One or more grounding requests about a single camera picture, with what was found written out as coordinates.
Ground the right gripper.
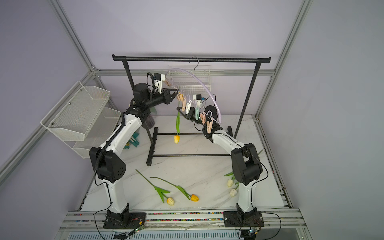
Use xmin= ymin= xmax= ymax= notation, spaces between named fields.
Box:
xmin=178 ymin=107 xmax=210 ymax=128

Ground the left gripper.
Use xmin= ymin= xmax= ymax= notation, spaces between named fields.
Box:
xmin=145 ymin=89 xmax=179 ymax=110

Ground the purple clip hanger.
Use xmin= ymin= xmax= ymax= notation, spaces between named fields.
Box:
xmin=165 ymin=57 xmax=222 ymax=125

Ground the black clothes rack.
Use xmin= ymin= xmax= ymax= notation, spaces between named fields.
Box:
xmin=111 ymin=54 xmax=272 ymax=167

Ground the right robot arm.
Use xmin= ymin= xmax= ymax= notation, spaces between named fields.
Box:
xmin=177 ymin=107 xmax=264 ymax=217

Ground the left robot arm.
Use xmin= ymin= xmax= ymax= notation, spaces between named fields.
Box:
xmin=89 ymin=84 xmax=178 ymax=214

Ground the purple ribbed vase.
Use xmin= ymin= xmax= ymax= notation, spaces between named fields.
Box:
xmin=142 ymin=114 xmax=155 ymax=129

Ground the green gardening glove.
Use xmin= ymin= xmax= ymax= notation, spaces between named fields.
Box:
xmin=129 ymin=132 xmax=140 ymax=147

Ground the white tulip upper right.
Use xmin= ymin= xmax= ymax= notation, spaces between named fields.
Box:
xmin=225 ymin=172 xmax=235 ymax=188

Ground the white tulip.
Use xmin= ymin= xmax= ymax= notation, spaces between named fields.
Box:
xmin=229 ymin=185 xmax=239 ymax=198
xmin=225 ymin=172 xmax=235 ymax=188

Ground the white mesh two-tier shelf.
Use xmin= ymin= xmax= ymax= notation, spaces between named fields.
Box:
xmin=41 ymin=82 xmax=121 ymax=159

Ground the pale yellow tulip front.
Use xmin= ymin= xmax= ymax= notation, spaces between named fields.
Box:
xmin=136 ymin=170 xmax=175 ymax=206

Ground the white tulip lower right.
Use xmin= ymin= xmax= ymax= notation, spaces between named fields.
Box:
xmin=229 ymin=185 xmax=239 ymax=198

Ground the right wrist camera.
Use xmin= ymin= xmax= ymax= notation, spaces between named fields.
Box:
xmin=192 ymin=94 xmax=206 ymax=111

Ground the white wire wall basket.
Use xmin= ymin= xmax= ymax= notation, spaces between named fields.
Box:
xmin=166 ymin=65 xmax=212 ymax=97

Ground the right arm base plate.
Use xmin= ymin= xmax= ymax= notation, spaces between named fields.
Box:
xmin=223 ymin=211 xmax=265 ymax=228

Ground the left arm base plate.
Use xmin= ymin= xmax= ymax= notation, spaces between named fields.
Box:
xmin=103 ymin=210 xmax=147 ymax=229

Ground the aluminium front rail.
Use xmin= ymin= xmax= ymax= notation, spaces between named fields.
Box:
xmin=55 ymin=209 xmax=312 ymax=240

